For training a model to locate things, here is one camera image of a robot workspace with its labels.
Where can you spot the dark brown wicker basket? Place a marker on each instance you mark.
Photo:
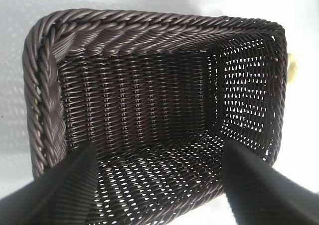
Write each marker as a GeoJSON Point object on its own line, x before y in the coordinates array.
{"type": "Point", "coordinates": [149, 98]}

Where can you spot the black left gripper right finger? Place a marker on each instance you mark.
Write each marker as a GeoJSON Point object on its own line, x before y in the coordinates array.
{"type": "Point", "coordinates": [264, 192]}

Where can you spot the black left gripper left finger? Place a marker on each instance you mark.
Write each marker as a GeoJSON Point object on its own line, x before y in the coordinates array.
{"type": "Point", "coordinates": [57, 192]}

